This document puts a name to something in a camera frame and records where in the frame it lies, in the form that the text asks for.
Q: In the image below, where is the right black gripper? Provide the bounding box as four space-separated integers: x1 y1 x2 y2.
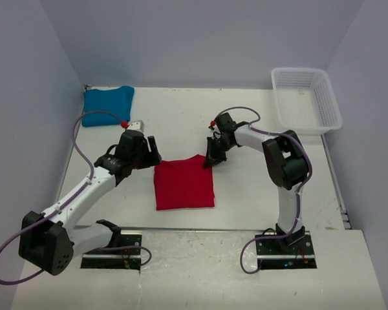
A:
204 137 235 169

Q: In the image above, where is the red t shirt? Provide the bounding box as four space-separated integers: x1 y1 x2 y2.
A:
153 154 215 211

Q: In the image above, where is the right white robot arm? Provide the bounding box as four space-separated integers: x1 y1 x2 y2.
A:
203 112 312 254

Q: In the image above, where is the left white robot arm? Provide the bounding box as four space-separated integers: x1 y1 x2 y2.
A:
18 130 161 276

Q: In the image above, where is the folded blue t shirt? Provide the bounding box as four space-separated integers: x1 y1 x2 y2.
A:
81 86 135 127

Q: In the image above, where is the white plastic basket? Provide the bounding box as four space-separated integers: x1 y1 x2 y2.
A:
271 67 343 135

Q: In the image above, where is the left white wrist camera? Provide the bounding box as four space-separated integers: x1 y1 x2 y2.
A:
127 120 145 133

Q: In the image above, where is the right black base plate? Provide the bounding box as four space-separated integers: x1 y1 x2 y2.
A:
255 231 317 271

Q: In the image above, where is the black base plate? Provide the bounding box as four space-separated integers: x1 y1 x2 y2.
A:
80 231 142 269
255 231 317 271

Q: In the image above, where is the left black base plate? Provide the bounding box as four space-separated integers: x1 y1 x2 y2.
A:
80 231 142 269

